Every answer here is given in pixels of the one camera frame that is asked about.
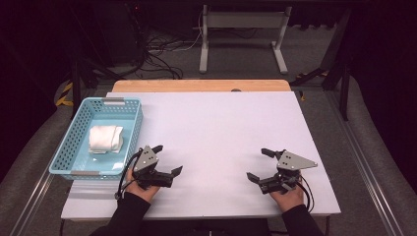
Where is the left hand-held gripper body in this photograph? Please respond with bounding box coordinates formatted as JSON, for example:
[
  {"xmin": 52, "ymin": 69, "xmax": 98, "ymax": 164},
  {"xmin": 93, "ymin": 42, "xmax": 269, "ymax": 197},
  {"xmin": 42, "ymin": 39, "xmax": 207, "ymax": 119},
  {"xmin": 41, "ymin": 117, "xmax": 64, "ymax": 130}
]
[{"xmin": 132, "ymin": 145, "xmax": 175, "ymax": 191}]

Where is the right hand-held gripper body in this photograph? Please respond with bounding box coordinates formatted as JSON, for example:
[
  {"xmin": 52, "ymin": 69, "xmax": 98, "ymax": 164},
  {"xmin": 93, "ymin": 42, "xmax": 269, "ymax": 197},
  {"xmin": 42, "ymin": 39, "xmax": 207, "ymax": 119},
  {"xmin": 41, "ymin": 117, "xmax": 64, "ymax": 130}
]
[{"xmin": 258, "ymin": 149, "xmax": 319, "ymax": 195}]

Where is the person's left hand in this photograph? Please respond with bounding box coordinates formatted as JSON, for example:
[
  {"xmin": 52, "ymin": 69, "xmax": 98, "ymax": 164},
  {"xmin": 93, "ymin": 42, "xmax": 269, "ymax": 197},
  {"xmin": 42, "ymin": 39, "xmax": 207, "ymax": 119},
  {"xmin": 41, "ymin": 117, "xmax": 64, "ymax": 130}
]
[{"xmin": 125, "ymin": 168, "xmax": 161, "ymax": 203}]

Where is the person's right hand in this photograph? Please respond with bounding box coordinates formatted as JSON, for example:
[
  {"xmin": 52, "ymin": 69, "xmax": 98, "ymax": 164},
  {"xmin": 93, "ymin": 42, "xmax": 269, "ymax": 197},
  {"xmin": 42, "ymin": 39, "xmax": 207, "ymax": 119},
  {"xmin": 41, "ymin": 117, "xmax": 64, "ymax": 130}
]
[{"xmin": 268, "ymin": 185, "xmax": 305, "ymax": 213}]

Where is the folded white towel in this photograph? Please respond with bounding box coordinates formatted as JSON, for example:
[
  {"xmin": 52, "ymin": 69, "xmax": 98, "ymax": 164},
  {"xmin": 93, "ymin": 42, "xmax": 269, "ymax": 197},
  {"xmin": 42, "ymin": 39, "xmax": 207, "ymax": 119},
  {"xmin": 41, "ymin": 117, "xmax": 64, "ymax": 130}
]
[{"xmin": 88, "ymin": 125, "xmax": 125, "ymax": 155}]

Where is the white table board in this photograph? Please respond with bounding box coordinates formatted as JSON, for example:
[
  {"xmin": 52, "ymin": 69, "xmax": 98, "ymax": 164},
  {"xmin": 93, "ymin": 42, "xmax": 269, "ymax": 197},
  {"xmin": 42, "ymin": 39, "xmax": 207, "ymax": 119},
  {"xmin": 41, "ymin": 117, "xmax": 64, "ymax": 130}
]
[{"xmin": 60, "ymin": 91, "xmax": 342, "ymax": 220}]

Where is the light blue perforated plastic basket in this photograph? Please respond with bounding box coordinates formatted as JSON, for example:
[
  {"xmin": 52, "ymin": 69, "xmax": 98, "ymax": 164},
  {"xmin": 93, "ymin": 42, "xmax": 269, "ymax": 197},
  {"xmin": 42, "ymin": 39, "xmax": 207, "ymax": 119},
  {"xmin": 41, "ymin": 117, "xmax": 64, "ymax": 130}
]
[{"xmin": 48, "ymin": 96, "xmax": 145, "ymax": 181}]

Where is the black metal stand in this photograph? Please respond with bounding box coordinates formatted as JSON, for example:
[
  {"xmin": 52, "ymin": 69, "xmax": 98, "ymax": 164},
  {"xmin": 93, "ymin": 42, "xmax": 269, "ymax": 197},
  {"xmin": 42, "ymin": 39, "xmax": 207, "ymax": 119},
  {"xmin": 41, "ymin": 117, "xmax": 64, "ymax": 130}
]
[
  {"xmin": 289, "ymin": 9, "xmax": 352, "ymax": 122},
  {"xmin": 70, "ymin": 48, "xmax": 116, "ymax": 121}
]

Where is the yellow and black striped tape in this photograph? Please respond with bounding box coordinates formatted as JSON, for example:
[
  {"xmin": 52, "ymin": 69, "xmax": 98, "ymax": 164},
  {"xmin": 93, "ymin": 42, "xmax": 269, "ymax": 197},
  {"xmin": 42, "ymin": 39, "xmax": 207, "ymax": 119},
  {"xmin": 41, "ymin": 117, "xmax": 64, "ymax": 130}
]
[{"xmin": 54, "ymin": 82, "xmax": 75, "ymax": 108}]

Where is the dark equipment cabinet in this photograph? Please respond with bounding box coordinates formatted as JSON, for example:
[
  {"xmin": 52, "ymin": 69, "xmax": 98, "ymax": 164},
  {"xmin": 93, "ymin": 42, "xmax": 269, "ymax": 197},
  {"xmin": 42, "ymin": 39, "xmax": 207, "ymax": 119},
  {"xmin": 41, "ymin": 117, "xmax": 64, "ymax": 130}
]
[{"xmin": 97, "ymin": 2, "xmax": 147, "ymax": 68}]

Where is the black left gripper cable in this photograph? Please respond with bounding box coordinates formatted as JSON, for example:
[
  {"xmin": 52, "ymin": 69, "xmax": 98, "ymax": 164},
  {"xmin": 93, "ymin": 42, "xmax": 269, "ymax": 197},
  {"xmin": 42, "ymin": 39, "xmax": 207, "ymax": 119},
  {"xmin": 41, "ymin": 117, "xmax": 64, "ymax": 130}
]
[{"xmin": 114, "ymin": 148, "xmax": 146, "ymax": 201}]

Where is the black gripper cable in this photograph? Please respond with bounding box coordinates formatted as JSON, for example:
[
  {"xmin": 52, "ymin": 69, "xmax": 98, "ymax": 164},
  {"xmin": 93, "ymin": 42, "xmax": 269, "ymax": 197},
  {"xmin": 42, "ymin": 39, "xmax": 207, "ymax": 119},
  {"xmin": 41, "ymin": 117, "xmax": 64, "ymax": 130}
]
[
  {"xmin": 296, "ymin": 170, "xmax": 316, "ymax": 213},
  {"xmin": 114, "ymin": 148, "xmax": 146, "ymax": 201}
]

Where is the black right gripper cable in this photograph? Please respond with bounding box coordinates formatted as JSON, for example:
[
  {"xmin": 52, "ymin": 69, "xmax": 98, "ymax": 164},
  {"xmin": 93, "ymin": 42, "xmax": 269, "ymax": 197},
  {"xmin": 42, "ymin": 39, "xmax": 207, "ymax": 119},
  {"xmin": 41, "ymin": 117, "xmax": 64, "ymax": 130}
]
[{"xmin": 296, "ymin": 170, "xmax": 316, "ymax": 213}]

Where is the aluminium floor rail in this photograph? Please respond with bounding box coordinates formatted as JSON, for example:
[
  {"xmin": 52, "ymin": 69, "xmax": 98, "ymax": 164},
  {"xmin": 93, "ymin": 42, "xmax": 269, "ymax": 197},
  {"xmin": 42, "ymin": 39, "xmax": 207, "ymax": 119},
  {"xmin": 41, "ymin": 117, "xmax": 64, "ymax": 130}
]
[
  {"xmin": 9, "ymin": 173, "xmax": 55, "ymax": 236},
  {"xmin": 326, "ymin": 91, "xmax": 406, "ymax": 236}
]

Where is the tangle of black floor cables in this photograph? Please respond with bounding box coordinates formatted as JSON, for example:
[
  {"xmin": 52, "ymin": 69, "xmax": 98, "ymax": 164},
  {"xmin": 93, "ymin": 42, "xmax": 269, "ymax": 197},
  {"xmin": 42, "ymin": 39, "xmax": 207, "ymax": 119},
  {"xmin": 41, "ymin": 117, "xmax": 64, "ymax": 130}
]
[{"xmin": 137, "ymin": 29, "xmax": 185, "ymax": 81}]

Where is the white metal stand frame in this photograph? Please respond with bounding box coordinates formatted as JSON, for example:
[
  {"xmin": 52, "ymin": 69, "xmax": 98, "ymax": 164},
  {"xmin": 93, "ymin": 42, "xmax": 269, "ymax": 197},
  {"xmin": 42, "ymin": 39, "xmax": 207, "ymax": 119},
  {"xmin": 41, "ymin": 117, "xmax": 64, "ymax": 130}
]
[{"xmin": 199, "ymin": 4, "xmax": 293, "ymax": 75}]

